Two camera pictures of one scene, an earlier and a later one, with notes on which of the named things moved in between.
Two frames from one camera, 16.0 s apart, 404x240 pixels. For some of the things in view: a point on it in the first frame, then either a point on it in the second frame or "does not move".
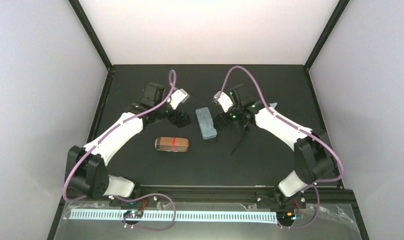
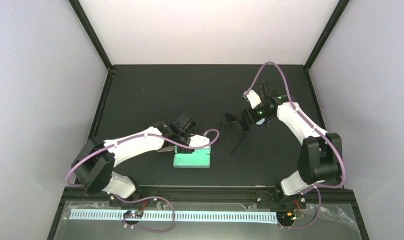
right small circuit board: (287, 216) does not move
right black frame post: (335, 15) does not move
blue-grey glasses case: (205, 123) -> (200, 158)
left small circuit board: (134, 214) does not move
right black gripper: (233, 124) -> (246, 120)
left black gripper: (183, 123) -> (180, 151)
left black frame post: (79, 11) does not move
